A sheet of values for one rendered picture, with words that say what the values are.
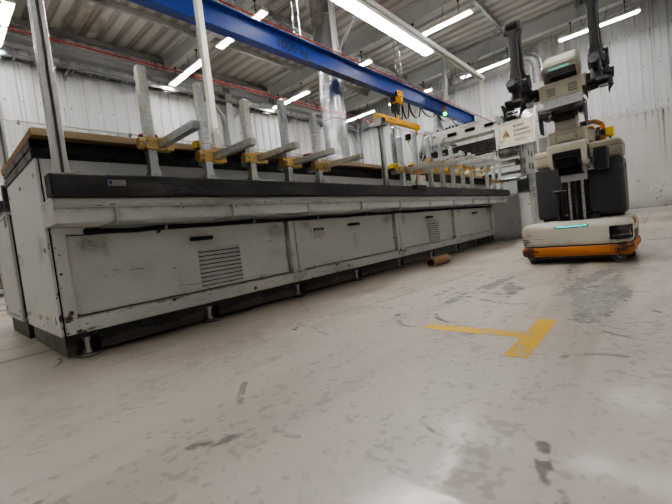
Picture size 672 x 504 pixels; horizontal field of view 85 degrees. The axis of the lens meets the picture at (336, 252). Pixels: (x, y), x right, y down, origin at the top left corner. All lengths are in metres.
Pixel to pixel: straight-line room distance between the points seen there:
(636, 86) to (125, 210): 11.58
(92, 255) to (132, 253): 0.16
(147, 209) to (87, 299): 0.45
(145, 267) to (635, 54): 11.74
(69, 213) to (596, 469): 1.60
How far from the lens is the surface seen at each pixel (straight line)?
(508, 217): 5.82
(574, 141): 2.93
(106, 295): 1.87
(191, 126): 1.50
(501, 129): 5.77
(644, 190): 11.79
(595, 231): 2.85
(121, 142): 1.88
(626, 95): 12.06
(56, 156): 1.62
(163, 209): 1.72
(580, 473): 0.71
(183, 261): 1.99
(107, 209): 1.65
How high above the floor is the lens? 0.39
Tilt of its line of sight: 3 degrees down
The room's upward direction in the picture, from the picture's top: 7 degrees counter-clockwise
